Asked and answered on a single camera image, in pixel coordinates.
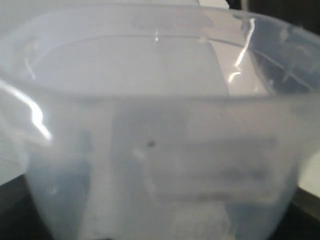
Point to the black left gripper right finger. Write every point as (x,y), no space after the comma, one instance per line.
(302,219)

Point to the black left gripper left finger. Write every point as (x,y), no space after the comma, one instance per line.
(19,218)

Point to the translucent plastic measuring jug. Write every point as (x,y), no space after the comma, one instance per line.
(157,122)

